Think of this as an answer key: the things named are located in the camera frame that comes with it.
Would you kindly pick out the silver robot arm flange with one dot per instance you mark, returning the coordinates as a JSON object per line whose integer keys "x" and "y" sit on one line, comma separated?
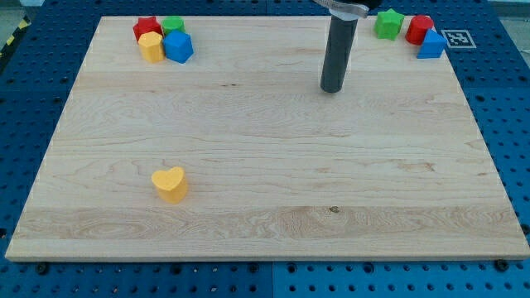
{"x": 349, "y": 10}

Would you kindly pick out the yellow heart block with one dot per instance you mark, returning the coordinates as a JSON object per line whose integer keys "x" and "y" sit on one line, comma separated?
{"x": 171, "y": 185}

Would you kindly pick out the light wooden board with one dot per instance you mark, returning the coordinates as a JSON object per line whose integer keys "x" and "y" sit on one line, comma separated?
{"x": 391, "y": 168}

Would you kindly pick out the blue pentagon block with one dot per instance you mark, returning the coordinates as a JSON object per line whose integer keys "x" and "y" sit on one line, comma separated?
{"x": 178, "y": 46}

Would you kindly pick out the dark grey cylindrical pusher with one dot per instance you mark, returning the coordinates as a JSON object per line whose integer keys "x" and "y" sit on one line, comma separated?
{"x": 338, "y": 48}

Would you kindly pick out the yellow hexagon block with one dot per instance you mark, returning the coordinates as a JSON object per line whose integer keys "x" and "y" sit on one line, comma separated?
{"x": 151, "y": 47}

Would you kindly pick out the green cylinder block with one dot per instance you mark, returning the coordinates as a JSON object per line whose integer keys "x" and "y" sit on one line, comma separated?
{"x": 172, "y": 23}

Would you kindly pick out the red star block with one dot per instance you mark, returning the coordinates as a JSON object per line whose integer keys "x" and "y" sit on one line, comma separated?
{"x": 145, "y": 25}

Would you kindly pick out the green star block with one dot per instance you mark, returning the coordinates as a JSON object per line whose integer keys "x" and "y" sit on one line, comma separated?
{"x": 388, "y": 24}

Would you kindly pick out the red cylinder block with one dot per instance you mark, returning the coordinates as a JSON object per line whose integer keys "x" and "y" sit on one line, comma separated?
{"x": 418, "y": 27}

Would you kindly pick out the blue triangle block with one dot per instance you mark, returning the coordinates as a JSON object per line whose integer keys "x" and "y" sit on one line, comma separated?
{"x": 432, "y": 46}

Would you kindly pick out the black white fiducial tag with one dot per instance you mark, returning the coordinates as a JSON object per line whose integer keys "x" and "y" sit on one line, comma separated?
{"x": 458, "y": 38}

